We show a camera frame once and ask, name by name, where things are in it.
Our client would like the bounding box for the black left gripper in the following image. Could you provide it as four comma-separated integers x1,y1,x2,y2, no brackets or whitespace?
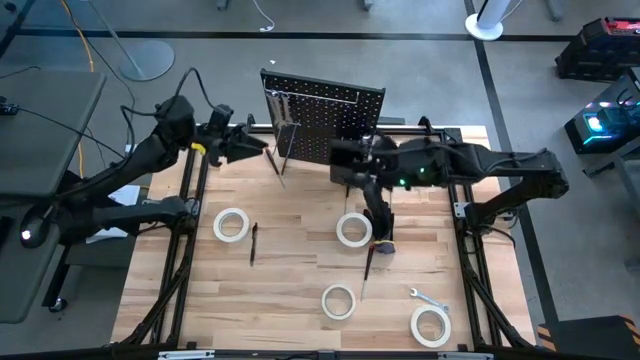
202,124,269,169

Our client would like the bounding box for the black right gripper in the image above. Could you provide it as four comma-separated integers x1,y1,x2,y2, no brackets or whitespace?
352,139,406,194

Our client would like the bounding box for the black work glove grey cuff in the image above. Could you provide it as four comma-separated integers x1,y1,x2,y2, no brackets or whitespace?
362,180,397,256

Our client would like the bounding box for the white masking tape roll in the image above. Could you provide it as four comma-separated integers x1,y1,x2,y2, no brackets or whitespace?
409,304,453,349
335,212,374,249
320,283,358,322
212,207,251,244

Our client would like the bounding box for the black metal pegboard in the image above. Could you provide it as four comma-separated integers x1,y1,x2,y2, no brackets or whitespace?
259,68,387,167

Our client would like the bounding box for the black red-capped screwdriver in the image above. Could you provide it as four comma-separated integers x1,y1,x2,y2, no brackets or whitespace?
359,243,375,303

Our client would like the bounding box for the grey round floor stand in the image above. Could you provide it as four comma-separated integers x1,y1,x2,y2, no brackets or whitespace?
87,0,176,83

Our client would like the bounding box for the white printed paper sheet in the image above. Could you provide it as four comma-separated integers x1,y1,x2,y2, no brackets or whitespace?
84,184,142,245

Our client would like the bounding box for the white round floor stand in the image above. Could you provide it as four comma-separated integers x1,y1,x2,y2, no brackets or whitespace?
464,0,516,42

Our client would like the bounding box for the grey desk top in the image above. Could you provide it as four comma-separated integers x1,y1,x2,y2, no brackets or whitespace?
0,67,108,199

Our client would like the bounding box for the black computer mouse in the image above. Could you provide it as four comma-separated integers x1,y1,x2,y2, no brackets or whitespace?
18,203,54,250

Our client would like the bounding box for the black computer with coloured lights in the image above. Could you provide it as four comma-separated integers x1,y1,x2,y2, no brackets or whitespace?
563,67,640,155

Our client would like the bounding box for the black desk leg with caster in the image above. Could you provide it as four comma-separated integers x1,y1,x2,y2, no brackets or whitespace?
42,242,71,315

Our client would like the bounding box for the black red-topped equipment case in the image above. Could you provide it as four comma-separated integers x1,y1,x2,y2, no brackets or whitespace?
554,16,640,82

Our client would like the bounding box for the black hazard-striped box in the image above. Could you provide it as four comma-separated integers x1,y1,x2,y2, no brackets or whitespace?
537,314,640,360

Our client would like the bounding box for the grey lower desk tray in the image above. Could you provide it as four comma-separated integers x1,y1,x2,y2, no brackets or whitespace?
0,197,76,325

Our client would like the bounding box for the long wire loop peg hook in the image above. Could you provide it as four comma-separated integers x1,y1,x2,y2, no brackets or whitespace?
279,122,302,177

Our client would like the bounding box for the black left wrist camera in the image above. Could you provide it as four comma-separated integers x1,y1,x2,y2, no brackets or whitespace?
207,103,235,132

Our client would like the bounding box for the black aluminium table frame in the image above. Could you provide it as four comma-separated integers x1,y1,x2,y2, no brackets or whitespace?
112,113,539,351

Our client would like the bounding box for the long silver wire rail hook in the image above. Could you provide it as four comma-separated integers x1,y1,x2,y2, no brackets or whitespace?
264,88,361,106

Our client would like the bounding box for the white floor cable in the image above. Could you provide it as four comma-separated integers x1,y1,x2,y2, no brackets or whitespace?
249,0,277,34

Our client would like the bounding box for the black floor cable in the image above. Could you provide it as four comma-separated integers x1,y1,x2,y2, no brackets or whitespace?
59,0,137,151

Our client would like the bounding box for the yellow cable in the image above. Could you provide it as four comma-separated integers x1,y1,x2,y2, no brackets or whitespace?
58,0,96,181

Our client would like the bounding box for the silver frame bracket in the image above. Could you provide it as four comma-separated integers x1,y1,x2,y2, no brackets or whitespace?
157,349,216,360
437,351,494,360

